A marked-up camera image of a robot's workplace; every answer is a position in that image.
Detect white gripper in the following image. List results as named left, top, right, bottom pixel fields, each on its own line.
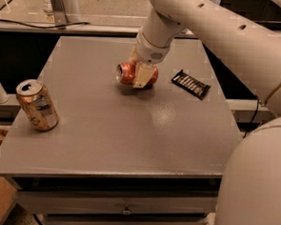
left=129, top=31, right=171, bottom=89

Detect red coke can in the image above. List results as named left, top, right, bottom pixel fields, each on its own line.
left=116, top=61, right=158, bottom=86

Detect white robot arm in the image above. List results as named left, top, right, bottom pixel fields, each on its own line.
left=130, top=0, right=281, bottom=225

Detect gold soda can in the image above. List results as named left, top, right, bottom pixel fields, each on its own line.
left=15, top=79, right=59, bottom=132

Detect black snack bar wrapper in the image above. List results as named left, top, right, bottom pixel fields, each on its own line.
left=171, top=71, right=211, bottom=100

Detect grey cabinet with drawers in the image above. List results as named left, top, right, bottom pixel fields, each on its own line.
left=0, top=28, right=267, bottom=225

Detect white pipe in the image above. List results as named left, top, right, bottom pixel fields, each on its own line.
left=43, top=0, right=82, bottom=24

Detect upper grey drawer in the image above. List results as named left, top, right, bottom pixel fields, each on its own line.
left=13, top=191, right=217, bottom=215

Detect black cable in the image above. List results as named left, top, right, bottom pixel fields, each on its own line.
left=0, top=16, right=91, bottom=32

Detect left metal bracket post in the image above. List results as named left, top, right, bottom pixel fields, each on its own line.
left=50, top=0, right=67, bottom=29

